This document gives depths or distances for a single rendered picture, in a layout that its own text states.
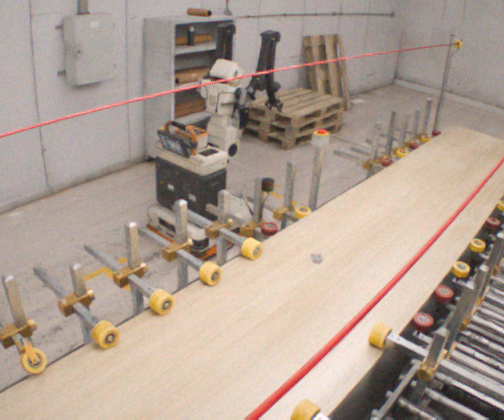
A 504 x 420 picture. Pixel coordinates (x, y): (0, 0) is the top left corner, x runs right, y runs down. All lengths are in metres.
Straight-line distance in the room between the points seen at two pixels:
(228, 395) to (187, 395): 0.12
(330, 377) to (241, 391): 0.29
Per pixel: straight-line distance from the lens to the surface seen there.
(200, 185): 3.26
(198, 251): 3.43
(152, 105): 4.95
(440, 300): 2.03
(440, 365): 1.63
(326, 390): 1.52
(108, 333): 1.59
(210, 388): 1.49
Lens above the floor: 2.05
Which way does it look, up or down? 29 degrees down
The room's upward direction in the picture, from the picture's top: 4 degrees clockwise
